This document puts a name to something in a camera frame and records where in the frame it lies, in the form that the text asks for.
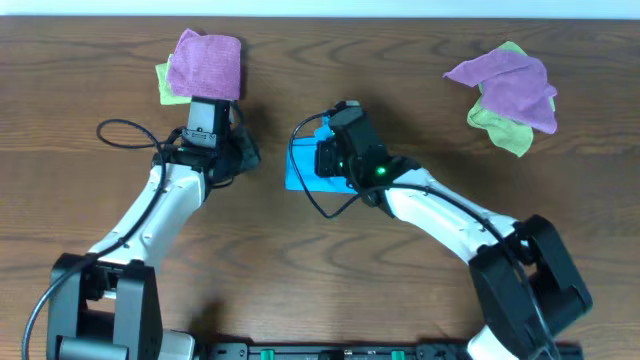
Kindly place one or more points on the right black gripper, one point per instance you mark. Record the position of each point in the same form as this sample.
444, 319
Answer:
324, 151

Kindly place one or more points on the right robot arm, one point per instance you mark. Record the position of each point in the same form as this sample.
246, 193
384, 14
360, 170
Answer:
527, 284

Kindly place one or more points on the folded green cloth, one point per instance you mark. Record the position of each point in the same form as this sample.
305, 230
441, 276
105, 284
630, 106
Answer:
166, 95

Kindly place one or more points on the crumpled green cloth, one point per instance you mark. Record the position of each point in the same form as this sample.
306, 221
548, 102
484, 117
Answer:
504, 132

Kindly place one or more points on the blue microfiber cloth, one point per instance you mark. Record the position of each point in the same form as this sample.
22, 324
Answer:
304, 149

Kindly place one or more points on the folded purple cloth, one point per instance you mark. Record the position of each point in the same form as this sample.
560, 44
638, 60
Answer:
206, 66

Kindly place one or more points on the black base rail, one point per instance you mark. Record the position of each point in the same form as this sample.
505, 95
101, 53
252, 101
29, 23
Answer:
424, 351

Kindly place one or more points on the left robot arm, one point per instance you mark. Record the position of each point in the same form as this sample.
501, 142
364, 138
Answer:
104, 304

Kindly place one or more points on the crumpled purple cloth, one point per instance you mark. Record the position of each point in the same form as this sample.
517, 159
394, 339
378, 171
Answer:
513, 85

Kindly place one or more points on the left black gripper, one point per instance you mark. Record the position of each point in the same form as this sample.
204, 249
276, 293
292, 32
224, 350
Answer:
220, 107

